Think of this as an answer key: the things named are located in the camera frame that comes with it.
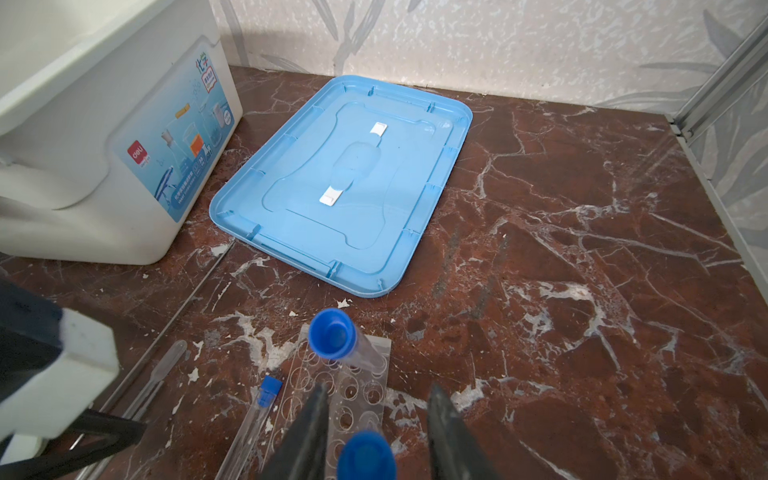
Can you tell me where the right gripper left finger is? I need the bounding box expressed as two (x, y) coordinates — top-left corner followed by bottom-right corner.
(260, 385), (329, 479)

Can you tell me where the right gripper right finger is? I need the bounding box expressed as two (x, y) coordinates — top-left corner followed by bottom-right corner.
(427, 383), (501, 479)

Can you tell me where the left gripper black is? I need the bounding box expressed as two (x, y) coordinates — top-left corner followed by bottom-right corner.
(1, 409), (147, 479)

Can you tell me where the test tube blue cap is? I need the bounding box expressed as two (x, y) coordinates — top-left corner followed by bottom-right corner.
(212, 375), (284, 480)
(337, 430), (396, 480)
(308, 308), (387, 375)

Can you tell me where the clear plastic test tube rack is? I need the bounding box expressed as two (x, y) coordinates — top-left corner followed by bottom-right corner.
(261, 323), (388, 479)

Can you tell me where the white plastic storage bin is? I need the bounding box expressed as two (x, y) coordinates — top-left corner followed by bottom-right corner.
(1, 0), (243, 265)

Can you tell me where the glass stirring rod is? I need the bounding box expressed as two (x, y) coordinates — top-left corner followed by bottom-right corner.
(97, 240), (235, 413)

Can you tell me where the blue plastic bin lid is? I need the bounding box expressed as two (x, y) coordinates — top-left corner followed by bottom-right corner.
(209, 75), (473, 298)

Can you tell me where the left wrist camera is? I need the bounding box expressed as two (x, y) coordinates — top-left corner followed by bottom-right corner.
(1, 280), (120, 439)

